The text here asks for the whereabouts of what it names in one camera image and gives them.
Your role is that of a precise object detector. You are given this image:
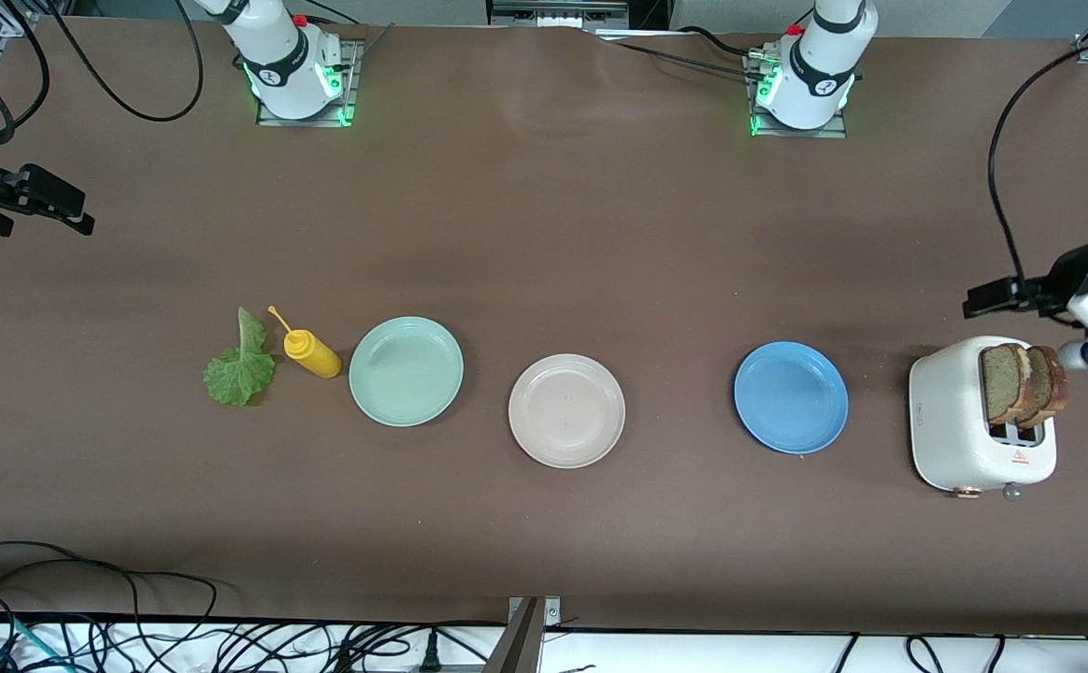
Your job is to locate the blue plate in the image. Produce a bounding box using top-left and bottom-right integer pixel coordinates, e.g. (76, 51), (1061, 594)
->
(734, 341), (850, 456)

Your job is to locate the beige plate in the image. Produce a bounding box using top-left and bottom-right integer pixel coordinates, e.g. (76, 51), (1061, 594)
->
(508, 353), (626, 469)

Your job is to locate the pale green plate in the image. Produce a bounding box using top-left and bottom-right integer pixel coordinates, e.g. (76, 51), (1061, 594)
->
(349, 316), (465, 428)

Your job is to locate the grey metal bracket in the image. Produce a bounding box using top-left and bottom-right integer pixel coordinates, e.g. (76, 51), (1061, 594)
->
(483, 596), (564, 673)

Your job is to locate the yellow mustard squeeze bottle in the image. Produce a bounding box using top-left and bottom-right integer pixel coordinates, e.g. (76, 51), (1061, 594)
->
(267, 305), (343, 379)

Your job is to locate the green lettuce leaf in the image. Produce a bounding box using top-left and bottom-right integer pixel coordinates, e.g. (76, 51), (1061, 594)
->
(203, 307), (277, 408)

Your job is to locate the white two-slot toaster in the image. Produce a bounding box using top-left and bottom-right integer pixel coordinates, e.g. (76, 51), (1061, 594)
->
(909, 335), (1059, 503)

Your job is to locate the white shelf board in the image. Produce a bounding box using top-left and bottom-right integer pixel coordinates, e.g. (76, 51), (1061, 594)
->
(0, 612), (1088, 673)

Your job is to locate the long black looped cable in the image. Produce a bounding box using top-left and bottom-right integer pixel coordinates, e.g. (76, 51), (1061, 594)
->
(0, 540), (220, 673)

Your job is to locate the brown bread slice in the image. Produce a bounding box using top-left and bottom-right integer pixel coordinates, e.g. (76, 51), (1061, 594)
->
(980, 343), (1033, 426)
(1021, 346), (1068, 431)

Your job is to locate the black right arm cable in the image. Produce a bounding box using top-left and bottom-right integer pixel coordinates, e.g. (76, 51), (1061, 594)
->
(0, 0), (206, 148)

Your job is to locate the black cable on table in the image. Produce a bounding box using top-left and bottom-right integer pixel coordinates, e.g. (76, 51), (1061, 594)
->
(595, 26), (769, 80)

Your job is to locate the aluminium frame profile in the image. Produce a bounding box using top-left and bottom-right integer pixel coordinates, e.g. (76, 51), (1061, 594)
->
(486, 0), (631, 29)

